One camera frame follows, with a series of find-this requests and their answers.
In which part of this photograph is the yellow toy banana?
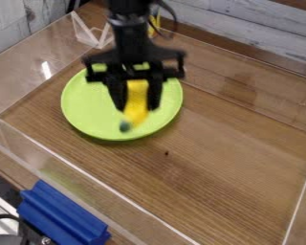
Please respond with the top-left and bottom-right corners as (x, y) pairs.
(119, 79), (149, 132)

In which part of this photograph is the yellow labelled tin can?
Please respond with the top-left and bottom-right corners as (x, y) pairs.
(147, 13), (161, 38)

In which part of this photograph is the blue plastic clamp block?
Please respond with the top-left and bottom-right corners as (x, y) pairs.
(17, 180), (110, 245)

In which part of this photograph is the clear acrylic enclosure wall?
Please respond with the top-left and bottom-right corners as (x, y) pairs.
(0, 118), (199, 245)

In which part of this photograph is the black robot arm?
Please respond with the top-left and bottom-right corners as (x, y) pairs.
(82, 0), (186, 111)

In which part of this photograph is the green round plate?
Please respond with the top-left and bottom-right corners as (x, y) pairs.
(59, 69), (183, 141)

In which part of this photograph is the black cable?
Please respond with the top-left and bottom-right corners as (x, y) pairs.
(0, 213), (33, 245)

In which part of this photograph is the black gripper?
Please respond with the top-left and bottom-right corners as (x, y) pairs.
(82, 23), (186, 111)

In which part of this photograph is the clear acrylic triangle bracket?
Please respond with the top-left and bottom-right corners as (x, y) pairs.
(71, 11), (113, 50)

